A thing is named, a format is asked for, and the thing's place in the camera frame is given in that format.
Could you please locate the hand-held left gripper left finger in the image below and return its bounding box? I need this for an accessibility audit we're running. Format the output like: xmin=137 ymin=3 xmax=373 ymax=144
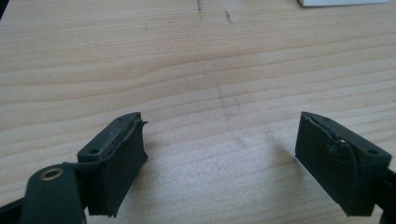
xmin=77 ymin=111 xmax=149 ymax=218

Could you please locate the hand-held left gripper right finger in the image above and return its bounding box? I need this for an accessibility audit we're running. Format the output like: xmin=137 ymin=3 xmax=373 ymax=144
xmin=294 ymin=111 xmax=392 ymax=217

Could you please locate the white flat object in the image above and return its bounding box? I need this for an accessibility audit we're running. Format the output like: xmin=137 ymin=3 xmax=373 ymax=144
xmin=297 ymin=0 xmax=390 ymax=7

